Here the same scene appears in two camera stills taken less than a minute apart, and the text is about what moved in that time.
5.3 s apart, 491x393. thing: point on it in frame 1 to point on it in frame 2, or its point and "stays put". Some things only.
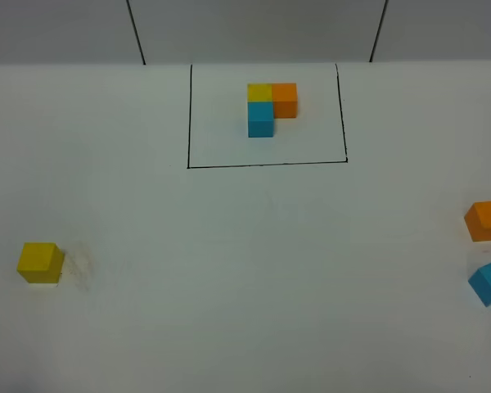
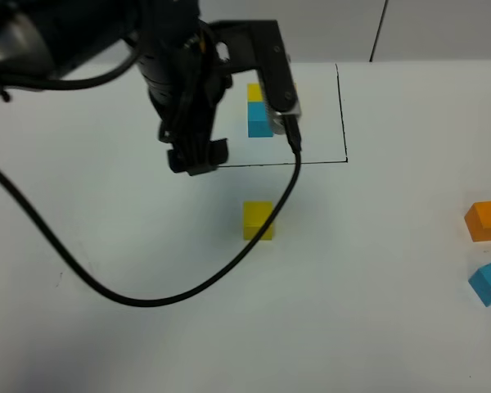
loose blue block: (490, 282) stays put
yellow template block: (259, 92) stays put
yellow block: (41, 262) to (255, 214)
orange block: (486, 220) stays put
